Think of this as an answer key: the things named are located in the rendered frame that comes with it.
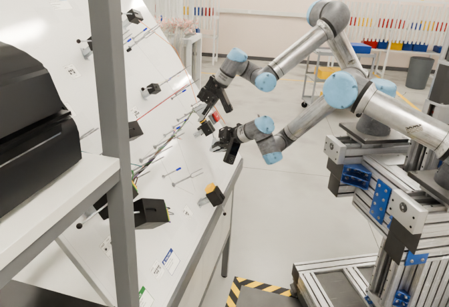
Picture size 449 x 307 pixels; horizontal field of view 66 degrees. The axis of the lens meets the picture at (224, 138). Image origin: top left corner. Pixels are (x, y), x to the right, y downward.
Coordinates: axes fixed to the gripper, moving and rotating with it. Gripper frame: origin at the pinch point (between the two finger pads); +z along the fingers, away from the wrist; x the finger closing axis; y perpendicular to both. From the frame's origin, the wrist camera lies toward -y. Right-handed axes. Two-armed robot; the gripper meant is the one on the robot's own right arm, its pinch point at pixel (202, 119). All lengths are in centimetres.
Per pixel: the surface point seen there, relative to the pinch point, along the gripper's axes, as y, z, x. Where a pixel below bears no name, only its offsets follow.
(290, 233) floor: -95, 77, -94
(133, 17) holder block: 47, -22, 7
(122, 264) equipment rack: -16, -8, 95
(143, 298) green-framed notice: -24, 19, 77
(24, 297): -3, 10, 101
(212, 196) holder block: -23.9, 10.0, 29.9
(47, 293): -6, 8, 98
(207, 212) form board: -26.5, 19.8, 26.7
